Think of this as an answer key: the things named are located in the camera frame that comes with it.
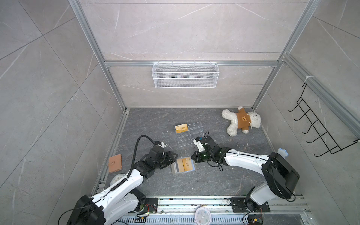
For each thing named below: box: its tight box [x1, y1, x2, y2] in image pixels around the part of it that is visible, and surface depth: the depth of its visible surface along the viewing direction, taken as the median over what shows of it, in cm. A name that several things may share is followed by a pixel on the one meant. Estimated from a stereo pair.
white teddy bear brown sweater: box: [221, 105, 262, 137], surface depth 105 cm
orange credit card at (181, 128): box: [174, 123, 188, 134], surface depth 97 cm
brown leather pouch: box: [108, 154, 122, 173], surface depth 89 cm
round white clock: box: [195, 206, 212, 225], surface depth 70 cm
